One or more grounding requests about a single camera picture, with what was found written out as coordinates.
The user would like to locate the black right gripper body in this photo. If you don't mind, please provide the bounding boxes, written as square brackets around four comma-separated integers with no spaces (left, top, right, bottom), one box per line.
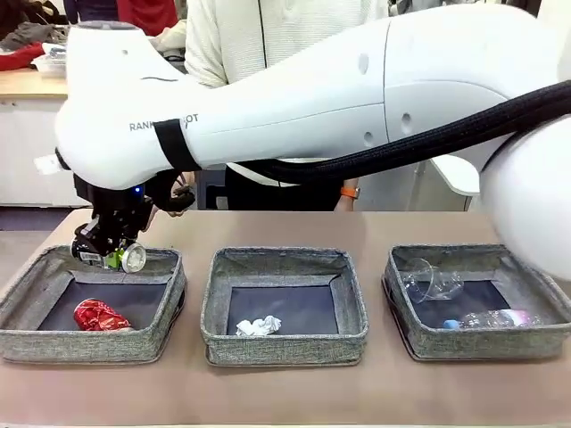
[90,188,156,241]

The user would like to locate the crushed black can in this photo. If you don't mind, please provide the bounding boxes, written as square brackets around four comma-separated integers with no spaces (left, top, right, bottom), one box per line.
[70,232,148,275]

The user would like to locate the crushed red can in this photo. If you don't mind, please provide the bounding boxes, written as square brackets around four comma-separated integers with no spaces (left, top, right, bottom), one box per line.
[72,298,136,333]

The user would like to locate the white paper ball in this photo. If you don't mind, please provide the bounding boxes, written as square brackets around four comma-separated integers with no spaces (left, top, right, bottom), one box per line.
[235,314,284,337]

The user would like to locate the clear plastic cup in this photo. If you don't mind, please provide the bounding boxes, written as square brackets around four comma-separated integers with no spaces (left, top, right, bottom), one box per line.
[398,257,466,305]

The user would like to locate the clear bottle with pink label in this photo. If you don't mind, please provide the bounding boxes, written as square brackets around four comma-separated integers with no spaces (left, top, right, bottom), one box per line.
[442,308,543,331]

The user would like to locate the grey fabric basket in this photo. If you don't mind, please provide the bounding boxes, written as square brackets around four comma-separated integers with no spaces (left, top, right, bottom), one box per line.
[0,244,188,366]
[199,247,370,367]
[382,243,571,362]

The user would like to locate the wooden top desk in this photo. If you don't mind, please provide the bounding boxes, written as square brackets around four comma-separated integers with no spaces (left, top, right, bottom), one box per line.
[0,66,90,209]

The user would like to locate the white plastic basket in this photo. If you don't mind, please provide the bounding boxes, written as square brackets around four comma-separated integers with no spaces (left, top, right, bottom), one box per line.
[32,47,69,76]

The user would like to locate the cream cloth bag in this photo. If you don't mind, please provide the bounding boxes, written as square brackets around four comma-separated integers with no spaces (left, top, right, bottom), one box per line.
[150,19,188,60]

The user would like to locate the red cloth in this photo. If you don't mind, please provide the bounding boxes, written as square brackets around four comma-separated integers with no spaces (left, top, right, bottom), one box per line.
[0,42,46,72]

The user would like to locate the person in white sweater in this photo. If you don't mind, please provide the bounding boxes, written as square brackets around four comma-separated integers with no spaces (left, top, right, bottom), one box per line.
[183,0,390,212]

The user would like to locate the person in red top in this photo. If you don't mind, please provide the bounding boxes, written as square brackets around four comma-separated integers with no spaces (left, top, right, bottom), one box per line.
[116,0,178,36]

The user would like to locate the grey clothes pile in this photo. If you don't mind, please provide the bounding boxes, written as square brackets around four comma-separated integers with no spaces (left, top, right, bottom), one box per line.
[0,21,69,51]

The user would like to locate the person in navy top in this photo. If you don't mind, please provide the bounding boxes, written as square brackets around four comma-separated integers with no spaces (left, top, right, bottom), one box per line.
[62,0,118,24]

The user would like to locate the large white table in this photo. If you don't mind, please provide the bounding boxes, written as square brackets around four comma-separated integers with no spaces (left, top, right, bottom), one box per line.
[429,154,484,211]

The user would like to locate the thin black cord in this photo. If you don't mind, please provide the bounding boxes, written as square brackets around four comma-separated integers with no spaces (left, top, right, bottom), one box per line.
[260,0,269,69]

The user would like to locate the black right arm cable sleeve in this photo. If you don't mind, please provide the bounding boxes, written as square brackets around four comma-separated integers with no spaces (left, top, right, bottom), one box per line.
[153,79,571,218]

